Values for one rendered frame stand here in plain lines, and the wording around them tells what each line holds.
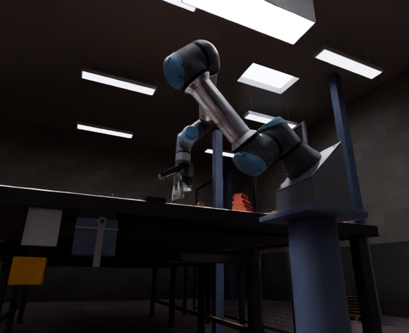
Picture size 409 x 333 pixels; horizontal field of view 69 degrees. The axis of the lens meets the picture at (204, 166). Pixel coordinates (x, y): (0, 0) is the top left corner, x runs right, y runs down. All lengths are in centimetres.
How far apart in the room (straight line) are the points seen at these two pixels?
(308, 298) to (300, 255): 13
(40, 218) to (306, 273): 88
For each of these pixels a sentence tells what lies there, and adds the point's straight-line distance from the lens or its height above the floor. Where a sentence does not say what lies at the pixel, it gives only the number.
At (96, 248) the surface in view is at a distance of 107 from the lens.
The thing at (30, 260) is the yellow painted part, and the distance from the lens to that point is 107.
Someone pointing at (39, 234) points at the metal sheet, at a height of 77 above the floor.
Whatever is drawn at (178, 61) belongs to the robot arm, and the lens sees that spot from 108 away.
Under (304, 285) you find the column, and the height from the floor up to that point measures 63.
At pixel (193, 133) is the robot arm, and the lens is 136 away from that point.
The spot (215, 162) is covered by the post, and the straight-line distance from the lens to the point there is 363.
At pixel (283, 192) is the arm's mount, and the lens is 118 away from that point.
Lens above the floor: 66
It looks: 20 degrees up
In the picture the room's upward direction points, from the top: 1 degrees clockwise
